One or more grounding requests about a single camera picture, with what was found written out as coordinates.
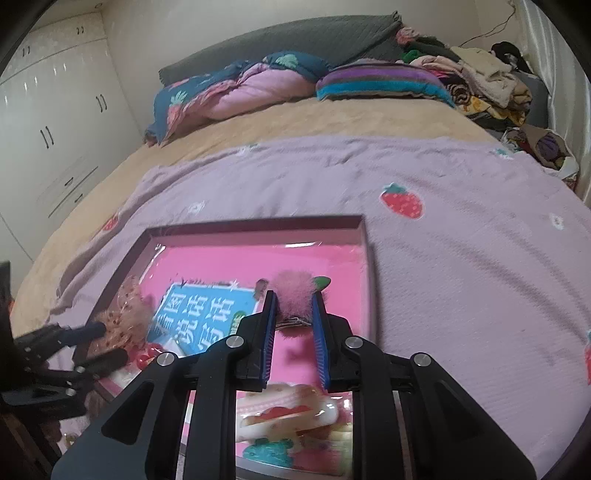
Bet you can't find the thin dark wall cable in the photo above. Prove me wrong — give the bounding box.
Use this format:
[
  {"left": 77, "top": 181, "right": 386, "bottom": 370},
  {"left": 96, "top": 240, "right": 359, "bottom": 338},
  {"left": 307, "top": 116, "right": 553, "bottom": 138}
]
[{"left": 456, "top": 0, "right": 519, "bottom": 48}]

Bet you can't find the striped fleece pillow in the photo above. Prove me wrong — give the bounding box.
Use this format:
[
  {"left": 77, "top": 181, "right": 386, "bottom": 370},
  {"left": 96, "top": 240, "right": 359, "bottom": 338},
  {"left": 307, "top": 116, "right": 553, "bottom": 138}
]
[{"left": 316, "top": 62, "right": 459, "bottom": 108}]

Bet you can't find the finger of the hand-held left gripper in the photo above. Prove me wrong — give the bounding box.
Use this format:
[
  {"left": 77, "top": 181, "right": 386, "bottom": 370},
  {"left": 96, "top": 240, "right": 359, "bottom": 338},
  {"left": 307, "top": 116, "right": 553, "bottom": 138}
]
[
  {"left": 14, "top": 322, "right": 108, "bottom": 354},
  {"left": 44, "top": 347, "right": 131, "bottom": 385}
]

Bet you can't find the blue printed card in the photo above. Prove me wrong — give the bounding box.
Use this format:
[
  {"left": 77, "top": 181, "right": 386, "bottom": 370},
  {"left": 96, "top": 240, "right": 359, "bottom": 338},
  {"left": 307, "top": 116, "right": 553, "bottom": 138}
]
[{"left": 147, "top": 281, "right": 260, "bottom": 360}]

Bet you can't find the purple strawberry print blanket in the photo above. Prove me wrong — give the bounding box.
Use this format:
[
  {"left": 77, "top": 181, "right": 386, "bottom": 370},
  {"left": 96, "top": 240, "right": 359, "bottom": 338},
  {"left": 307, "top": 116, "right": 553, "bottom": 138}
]
[{"left": 48, "top": 136, "right": 591, "bottom": 480}]

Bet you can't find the beige dotted bow hair clip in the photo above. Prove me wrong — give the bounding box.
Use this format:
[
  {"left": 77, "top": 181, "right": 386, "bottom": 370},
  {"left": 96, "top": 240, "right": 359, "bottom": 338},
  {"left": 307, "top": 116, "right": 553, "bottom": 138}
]
[{"left": 93, "top": 277, "right": 156, "bottom": 360}]

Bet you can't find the shallow box with pink lining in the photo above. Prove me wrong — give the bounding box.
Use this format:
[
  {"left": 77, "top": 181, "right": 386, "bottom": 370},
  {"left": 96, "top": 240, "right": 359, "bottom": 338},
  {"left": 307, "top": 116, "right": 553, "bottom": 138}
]
[{"left": 90, "top": 215, "right": 380, "bottom": 480}]

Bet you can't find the teal hair clip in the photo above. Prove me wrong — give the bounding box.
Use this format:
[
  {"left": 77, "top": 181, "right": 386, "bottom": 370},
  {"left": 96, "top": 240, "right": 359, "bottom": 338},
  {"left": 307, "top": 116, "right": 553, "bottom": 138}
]
[{"left": 241, "top": 438, "right": 296, "bottom": 469}]

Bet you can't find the pile of clothes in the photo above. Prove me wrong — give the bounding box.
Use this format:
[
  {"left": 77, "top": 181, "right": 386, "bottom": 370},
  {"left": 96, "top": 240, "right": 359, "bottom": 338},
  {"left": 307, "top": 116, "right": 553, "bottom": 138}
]
[{"left": 396, "top": 27, "right": 551, "bottom": 134}]

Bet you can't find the beige bed sheet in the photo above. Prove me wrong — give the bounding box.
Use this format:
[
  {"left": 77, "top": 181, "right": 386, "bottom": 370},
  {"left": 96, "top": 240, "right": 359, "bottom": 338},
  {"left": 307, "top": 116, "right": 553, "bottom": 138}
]
[{"left": 9, "top": 95, "right": 504, "bottom": 333}]

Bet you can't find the white hair claw clip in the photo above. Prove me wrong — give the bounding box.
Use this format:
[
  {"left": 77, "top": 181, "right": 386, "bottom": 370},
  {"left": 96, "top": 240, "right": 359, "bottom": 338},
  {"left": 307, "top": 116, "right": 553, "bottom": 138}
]
[{"left": 235, "top": 384, "right": 345, "bottom": 445}]

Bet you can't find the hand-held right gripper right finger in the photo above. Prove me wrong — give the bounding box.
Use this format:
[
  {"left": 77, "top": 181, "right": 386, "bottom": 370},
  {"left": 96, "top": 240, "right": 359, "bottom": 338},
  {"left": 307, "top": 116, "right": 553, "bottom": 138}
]
[{"left": 311, "top": 291, "right": 539, "bottom": 480}]

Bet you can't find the pink fluffy pom-pom hair clip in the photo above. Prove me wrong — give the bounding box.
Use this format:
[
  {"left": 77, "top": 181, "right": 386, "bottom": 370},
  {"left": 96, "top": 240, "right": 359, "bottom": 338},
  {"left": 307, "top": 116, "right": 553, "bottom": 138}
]
[{"left": 255, "top": 270, "right": 334, "bottom": 331}]

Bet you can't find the bag of clothes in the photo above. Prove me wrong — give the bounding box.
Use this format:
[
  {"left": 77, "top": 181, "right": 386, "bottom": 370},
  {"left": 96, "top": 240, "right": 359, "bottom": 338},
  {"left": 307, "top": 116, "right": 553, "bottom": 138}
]
[{"left": 502, "top": 124, "right": 581, "bottom": 186}]

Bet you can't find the white shiny curtain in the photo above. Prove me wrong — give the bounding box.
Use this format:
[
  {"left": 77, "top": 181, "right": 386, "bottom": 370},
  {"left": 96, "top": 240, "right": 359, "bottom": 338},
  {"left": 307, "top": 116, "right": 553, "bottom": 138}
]
[{"left": 512, "top": 0, "right": 591, "bottom": 206}]

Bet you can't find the blue and pink strawberry quilt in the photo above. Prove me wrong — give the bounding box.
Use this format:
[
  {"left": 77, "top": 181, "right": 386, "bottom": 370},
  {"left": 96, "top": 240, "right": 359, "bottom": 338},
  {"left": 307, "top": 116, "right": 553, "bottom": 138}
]
[{"left": 144, "top": 52, "right": 332, "bottom": 147}]

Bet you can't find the white wardrobe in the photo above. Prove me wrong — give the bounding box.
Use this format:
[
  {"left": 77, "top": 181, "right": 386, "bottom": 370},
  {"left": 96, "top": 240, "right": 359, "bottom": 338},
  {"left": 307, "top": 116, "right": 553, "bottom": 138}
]
[{"left": 0, "top": 11, "right": 145, "bottom": 265}]

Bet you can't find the grey headboard cover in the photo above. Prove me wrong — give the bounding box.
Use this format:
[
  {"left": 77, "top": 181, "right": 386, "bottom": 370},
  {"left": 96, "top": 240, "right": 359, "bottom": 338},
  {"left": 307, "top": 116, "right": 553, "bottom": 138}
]
[{"left": 158, "top": 15, "right": 403, "bottom": 86}]

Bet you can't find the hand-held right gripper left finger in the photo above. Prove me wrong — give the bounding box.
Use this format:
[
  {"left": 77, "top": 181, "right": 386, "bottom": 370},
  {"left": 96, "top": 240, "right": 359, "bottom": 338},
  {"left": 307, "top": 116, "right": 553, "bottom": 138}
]
[{"left": 51, "top": 290, "right": 279, "bottom": 480}]

